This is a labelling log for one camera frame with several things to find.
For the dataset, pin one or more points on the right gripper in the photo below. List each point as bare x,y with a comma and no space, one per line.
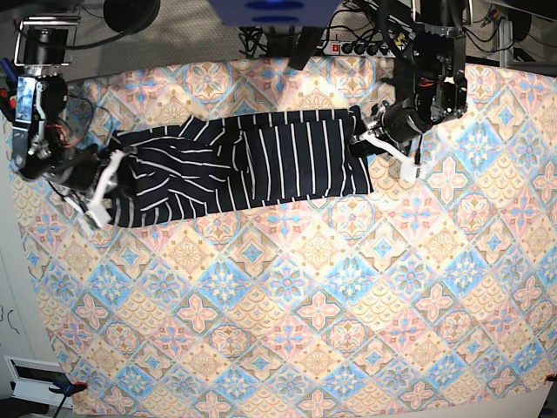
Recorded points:
59,168

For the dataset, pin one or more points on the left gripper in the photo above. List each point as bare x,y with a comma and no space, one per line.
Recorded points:
397,123

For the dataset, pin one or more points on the navy white striped T-shirt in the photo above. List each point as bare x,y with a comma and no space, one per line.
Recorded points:
238,163

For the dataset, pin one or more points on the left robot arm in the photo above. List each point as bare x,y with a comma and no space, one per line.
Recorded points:
428,76

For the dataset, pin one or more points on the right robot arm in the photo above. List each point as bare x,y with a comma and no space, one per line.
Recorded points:
49,121

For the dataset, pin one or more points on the white power strip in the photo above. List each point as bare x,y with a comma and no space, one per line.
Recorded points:
362,48

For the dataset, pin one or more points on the blue clamp upper left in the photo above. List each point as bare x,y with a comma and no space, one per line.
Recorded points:
9,78

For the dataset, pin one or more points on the blue clamp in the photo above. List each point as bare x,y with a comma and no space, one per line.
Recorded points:
67,390
9,78

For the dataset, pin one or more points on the patterned floral tablecloth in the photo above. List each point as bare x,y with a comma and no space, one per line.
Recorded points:
414,297

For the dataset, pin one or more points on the blue clamp lower left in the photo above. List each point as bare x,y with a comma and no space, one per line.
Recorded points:
67,390

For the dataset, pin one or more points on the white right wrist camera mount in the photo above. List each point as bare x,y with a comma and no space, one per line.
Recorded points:
88,188

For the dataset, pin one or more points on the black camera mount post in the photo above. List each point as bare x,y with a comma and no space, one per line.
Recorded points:
307,43

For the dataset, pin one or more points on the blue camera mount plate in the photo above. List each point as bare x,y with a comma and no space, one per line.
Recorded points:
238,13

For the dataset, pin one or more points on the white wall vent panel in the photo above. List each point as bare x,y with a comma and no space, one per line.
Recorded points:
34,379

